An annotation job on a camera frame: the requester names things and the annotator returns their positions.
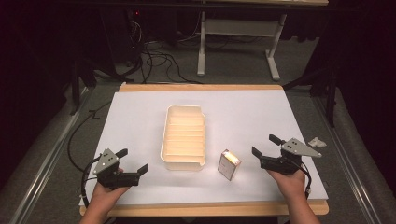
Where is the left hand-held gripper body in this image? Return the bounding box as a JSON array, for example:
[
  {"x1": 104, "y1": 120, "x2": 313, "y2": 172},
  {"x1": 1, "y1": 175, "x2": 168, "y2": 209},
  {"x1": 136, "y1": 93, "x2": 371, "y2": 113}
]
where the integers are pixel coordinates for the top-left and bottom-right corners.
[{"x1": 92, "y1": 147, "x2": 142, "y2": 189}]

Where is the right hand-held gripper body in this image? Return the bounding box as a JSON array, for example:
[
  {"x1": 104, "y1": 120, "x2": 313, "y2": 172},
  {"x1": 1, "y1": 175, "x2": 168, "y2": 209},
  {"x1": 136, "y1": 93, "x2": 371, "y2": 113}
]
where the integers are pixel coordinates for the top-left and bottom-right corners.
[{"x1": 259, "y1": 137, "x2": 323, "y2": 175}]

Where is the person's left hand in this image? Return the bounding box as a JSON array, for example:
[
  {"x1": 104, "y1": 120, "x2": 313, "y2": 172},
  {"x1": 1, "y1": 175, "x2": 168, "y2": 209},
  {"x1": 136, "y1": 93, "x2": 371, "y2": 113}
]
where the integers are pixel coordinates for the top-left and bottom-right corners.
[{"x1": 91, "y1": 167, "x2": 131, "y2": 210}]

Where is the person's right hand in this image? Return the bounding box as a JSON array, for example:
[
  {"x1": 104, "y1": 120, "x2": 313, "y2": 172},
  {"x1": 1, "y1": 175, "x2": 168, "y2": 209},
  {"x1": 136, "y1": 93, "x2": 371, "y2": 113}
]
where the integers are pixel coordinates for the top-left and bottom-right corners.
[{"x1": 266, "y1": 168, "x2": 308, "y2": 201}]

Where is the small white carton box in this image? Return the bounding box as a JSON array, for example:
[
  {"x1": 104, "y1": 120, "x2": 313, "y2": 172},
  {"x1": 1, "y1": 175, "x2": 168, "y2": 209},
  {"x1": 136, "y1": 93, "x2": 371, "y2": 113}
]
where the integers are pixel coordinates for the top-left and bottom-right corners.
[{"x1": 217, "y1": 148, "x2": 242, "y2": 182}]

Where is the white paper sheet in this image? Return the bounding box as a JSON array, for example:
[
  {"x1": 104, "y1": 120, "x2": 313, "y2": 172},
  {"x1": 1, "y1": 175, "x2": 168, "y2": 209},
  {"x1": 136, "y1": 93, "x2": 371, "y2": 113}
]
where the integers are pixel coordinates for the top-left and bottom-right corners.
[{"x1": 78, "y1": 90, "x2": 330, "y2": 206}]

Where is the crumpled white tissue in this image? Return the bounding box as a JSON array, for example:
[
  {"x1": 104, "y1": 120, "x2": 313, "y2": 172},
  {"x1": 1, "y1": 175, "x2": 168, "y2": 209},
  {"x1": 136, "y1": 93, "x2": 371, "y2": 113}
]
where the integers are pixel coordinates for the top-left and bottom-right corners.
[{"x1": 307, "y1": 136, "x2": 328, "y2": 148}]

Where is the white ribbed plastic tray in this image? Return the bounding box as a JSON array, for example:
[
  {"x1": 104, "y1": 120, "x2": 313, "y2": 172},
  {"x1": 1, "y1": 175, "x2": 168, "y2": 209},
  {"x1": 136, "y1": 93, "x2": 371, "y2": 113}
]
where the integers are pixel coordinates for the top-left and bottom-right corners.
[{"x1": 160, "y1": 104, "x2": 207, "y2": 172}]

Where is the black metal stand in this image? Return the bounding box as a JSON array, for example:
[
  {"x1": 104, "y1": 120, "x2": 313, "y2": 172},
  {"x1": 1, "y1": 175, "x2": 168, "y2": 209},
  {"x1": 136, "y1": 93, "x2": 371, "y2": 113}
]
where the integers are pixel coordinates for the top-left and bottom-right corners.
[
  {"x1": 69, "y1": 58, "x2": 98, "y2": 117},
  {"x1": 282, "y1": 66, "x2": 339, "y2": 128}
]

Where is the black computer tower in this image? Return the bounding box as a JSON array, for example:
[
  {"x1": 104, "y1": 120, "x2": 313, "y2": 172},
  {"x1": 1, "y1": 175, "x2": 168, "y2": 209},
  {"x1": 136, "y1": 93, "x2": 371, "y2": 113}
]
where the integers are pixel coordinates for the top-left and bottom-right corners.
[{"x1": 102, "y1": 7, "x2": 148, "y2": 67}]

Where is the left hand-held gripper black cable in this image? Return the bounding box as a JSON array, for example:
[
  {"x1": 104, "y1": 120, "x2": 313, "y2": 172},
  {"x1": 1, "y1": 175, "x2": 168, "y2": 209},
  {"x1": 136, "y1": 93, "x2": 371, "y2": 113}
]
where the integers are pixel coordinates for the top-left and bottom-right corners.
[{"x1": 79, "y1": 155, "x2": 104, "y2": 209}]

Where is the hand-held gripper black cable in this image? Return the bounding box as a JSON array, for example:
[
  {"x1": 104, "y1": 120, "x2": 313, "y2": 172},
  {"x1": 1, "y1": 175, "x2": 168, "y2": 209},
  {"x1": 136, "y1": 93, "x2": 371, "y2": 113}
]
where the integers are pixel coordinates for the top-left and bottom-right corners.
[
  {"x1": 79, "y1": 155, "x2": 104, "y2": 209},
  {"x1": 298, "y1": 161, "x2": 314, "y2": 200}
]

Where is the right hand-held gripper black cable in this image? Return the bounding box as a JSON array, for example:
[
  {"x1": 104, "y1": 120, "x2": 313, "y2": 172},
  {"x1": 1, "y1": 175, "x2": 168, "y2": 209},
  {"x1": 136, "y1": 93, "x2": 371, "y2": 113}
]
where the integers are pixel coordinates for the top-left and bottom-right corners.
[{"x1": 298, "y1": 161, "x2": 314, "y2": 200}]

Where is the long black floor cable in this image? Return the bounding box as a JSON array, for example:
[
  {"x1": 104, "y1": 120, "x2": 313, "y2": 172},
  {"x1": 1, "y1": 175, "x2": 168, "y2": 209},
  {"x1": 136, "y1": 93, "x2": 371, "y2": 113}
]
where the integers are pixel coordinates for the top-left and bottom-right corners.
[{"x1": 66, "y1": 100, "x2": 113, "y2": 174}]

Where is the silver metal floor rail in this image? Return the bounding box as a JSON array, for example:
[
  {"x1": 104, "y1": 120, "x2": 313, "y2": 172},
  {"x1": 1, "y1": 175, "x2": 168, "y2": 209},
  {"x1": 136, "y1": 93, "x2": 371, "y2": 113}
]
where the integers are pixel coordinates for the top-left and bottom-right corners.
[
  {"x1": 7, "y1": 87, "x2": 94, "y2": 224},
  {"x1": 312, "y1": 95, "x2": 376, "y2": 224}
]

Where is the bundle of black floor cables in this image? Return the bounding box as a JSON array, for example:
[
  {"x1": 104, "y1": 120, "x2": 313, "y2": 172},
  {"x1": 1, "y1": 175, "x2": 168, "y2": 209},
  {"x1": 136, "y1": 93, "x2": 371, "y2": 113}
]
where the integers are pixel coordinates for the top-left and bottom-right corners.
[{"x1": 124, "y1": 39, "x2": 204, "y2": 85}]

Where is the white metal desk frame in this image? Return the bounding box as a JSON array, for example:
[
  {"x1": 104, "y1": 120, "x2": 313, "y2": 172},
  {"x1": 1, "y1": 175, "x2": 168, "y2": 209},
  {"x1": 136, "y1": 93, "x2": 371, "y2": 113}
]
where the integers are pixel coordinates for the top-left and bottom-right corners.
[{"x1": 196, "y1": 0, "x2": 330, "y2": 82}]

